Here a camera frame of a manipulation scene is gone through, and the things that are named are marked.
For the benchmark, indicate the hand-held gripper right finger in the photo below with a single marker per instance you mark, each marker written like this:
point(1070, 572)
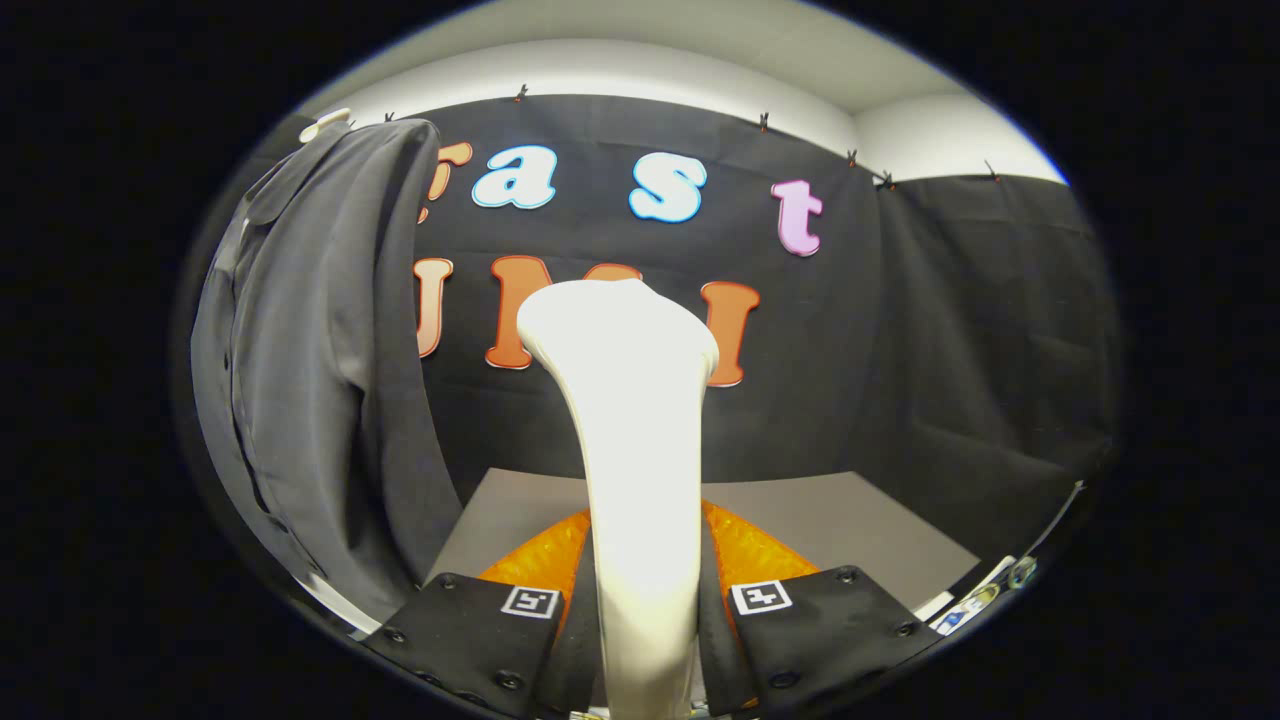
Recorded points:
point(715, 640)

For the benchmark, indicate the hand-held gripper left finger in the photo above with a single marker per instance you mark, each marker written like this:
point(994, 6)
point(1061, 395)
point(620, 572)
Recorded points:
point(580, 640)

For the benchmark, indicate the white garment steamer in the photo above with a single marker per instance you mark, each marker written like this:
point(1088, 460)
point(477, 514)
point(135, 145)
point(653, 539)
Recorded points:
point(640, 450)

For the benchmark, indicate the grey button shirt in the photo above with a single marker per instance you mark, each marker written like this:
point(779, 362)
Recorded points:
point(320, 380)

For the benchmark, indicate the beige cabinet with dark top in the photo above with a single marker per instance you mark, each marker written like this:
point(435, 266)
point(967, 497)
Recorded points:
point(850, 530)

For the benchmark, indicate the white mannequin torso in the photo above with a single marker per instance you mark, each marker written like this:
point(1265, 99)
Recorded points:
point(325, 124)

